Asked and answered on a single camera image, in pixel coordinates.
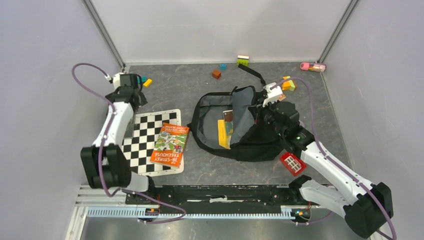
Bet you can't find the pink capped marker tube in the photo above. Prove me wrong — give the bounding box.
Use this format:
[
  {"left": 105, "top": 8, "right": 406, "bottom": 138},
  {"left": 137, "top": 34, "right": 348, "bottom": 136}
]
[{"left": 300, "top": 62, "right": 327, "bottom": 73}]

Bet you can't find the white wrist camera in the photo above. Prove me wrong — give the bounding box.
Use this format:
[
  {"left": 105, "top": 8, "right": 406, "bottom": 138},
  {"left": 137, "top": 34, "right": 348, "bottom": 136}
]
[
  {"left": 105, "top": 72, "right": 124, "bottom": 90},
  {"left": 262, "top": 83, "right": 283, "bottom": 108}
]

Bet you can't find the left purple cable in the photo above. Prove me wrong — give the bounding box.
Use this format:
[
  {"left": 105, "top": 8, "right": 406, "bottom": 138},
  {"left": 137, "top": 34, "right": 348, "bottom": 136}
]
[{"left": 71, "top": 62, "right": 187, "bottom": 225}]

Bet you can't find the yellow book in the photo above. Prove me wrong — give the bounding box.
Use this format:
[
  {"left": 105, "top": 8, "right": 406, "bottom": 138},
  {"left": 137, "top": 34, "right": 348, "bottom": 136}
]
[{"left": 217, "top": 119, "right": 230, "bottom": 149}]

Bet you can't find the orange green block stack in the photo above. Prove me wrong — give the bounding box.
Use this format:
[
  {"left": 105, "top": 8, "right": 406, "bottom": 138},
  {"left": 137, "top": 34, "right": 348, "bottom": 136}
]
[{"left": 281, "top": 80, "right": 297, "bottom": 92}]

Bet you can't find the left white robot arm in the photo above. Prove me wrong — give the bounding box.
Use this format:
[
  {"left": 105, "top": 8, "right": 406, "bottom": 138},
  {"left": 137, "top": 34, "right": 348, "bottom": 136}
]
[{"left": 80, "top": 73, "right": 157, "bottom": 204}]

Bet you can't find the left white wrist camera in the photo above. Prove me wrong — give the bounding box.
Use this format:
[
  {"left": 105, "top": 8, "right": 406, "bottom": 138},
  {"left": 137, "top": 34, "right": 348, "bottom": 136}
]
[{"left": 105, "top": 72, "right": 124, "bottom": 90}]

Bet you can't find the red window toy brick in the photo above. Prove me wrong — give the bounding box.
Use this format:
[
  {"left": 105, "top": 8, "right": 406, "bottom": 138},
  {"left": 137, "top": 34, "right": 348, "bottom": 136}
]
[{"left": 279, "top": 152, "right": 307, "bottom": 176}]

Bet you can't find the yellow orange block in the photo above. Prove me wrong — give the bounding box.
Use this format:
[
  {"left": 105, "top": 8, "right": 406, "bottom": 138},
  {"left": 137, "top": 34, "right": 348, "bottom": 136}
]
[{"left": 143, "top": 78, "right": 153, "bottom": 88}]

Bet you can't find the brown orange cube block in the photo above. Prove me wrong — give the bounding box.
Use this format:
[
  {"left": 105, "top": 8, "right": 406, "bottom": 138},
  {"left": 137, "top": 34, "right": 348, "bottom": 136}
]
[{"left": 211, "top": 69, "right": 222, "bottom": 80}]

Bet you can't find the black white chessboard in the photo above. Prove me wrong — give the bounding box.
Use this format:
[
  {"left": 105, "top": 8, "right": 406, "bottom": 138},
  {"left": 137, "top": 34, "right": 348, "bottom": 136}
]
[{"left": 121, "top": 109, "right": 184, "bottom": 177}]

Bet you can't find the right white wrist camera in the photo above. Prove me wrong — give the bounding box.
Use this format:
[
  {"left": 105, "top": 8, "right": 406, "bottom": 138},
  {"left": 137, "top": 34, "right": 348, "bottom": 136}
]
[{"left": 262, "top": 83, "right": 283, "bottom": 108}]

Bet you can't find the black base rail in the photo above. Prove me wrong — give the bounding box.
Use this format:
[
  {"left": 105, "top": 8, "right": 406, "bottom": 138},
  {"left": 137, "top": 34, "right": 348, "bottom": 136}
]
[{"left": 125, "top": 185, "right": 315, "bottom": 218}]

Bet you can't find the black student backpack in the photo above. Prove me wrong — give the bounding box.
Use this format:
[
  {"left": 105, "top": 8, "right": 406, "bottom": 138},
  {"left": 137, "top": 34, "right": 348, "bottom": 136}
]
[{"left": 187, "top": 63, "right": 301, "bottom": 163}]

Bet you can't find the orange treehouse book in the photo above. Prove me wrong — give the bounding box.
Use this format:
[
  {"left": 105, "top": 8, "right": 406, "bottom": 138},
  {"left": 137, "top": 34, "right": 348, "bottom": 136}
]
[{"left": 150, "top": 122, "right": 190, "bottom": 168}]

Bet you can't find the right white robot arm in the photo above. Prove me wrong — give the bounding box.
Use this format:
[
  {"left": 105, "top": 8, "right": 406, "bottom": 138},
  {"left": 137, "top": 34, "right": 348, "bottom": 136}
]
[{"left": 256, "top": 101, "right": 397, "bottom": 240}]

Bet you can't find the teal book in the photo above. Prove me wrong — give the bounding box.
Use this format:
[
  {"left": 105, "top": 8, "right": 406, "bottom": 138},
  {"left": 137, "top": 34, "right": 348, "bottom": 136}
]
[{"left": 222, "top": 110, "right": 234, "bottom": 145}]

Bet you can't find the green white block stack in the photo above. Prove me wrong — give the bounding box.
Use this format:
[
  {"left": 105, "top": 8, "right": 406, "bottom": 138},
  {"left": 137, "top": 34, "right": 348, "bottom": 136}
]
[{"left": 236, "top": 55, "right": 250, "bottom": 67}]

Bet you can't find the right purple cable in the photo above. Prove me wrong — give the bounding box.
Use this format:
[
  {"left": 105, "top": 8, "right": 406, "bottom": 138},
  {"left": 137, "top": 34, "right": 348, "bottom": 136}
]
[{"left": 269, "top": 76, "right": 398, "bottom": 240}]

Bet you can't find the purple cable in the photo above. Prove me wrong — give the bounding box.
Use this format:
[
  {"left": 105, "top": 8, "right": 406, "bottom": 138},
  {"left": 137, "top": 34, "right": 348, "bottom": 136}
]
[
  {"left": 71, "top": 62, "right": 187, "bottom": 225},
  {"left": 269, "top": 76, "right": 398, "bottom": 240}
]

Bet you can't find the small orange spiral notebook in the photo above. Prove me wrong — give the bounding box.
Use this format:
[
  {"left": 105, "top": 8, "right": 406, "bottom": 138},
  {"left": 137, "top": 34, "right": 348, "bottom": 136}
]
[{"left": 278, "top": 94, "right": 286, "bottom": 102}]

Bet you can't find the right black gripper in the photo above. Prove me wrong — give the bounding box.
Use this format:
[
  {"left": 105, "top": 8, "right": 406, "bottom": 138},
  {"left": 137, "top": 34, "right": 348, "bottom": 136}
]
[{"left": 248, "top": 96, "right": 286, "bottom": 137}]

